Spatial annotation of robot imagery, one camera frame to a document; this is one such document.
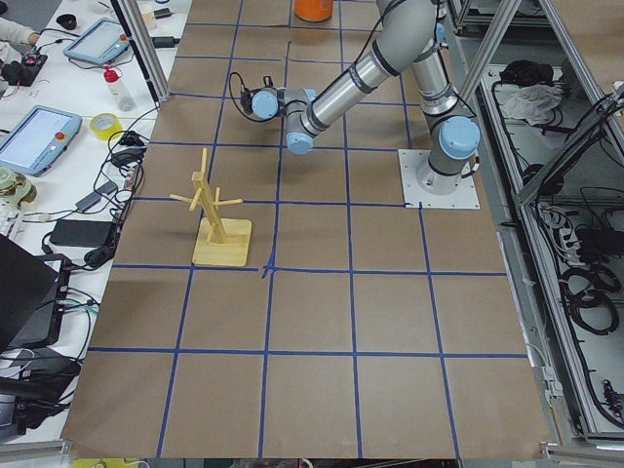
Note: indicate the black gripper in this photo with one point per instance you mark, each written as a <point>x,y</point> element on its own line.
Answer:
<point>247,100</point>

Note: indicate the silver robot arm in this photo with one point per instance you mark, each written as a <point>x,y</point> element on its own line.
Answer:
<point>404,38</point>

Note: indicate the wooden cup rack stand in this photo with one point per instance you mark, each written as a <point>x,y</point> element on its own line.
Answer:
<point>220,241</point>

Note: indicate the orange can with silver lid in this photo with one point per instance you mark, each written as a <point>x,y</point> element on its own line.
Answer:
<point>313,10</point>

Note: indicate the clear bottle red cap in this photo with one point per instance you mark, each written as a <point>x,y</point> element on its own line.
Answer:
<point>117,88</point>

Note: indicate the yellow tape roll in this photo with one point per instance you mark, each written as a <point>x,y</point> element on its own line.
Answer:
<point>106,125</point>

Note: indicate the far blue teach pendant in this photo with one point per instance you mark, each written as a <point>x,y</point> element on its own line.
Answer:
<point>100,44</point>

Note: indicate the blue teach pendant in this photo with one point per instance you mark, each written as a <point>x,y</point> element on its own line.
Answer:
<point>38,139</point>
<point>100,44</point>

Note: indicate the black power adapter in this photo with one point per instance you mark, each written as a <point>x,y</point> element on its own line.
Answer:
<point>81,233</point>

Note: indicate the near blue teach pendant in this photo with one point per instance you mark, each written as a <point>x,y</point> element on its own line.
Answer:
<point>38,139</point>

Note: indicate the white cloth rag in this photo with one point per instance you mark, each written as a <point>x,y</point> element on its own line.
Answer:
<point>532,104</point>

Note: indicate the black laptop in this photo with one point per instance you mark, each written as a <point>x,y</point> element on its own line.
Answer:
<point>32,289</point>

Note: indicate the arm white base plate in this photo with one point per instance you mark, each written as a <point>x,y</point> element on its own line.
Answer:
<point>425,189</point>

